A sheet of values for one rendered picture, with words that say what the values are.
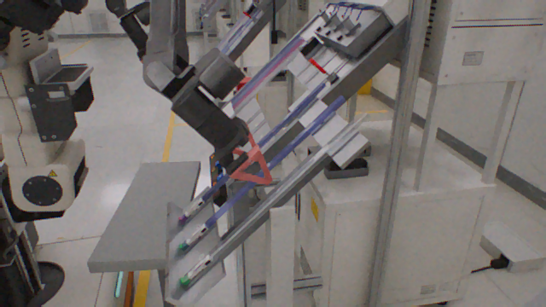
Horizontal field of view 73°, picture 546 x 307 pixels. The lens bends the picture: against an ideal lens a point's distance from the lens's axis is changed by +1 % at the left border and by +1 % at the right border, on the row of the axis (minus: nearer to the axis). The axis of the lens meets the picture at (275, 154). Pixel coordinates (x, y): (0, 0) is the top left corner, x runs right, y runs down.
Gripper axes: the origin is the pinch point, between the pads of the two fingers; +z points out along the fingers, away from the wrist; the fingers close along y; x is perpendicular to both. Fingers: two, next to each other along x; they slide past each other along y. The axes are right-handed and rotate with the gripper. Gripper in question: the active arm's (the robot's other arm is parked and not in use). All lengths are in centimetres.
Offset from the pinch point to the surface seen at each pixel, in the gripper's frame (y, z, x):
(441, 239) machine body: 34, 93, -19
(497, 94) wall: 147, 162, -122
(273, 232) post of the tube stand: 8.6, 19.3, 11.4
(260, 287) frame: 35, 53, 39
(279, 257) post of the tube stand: 8.7, 26.4, 15.6
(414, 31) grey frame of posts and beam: 31, 18, -49
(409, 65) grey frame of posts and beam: 31, 24, -43
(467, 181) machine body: 38, 82, -40
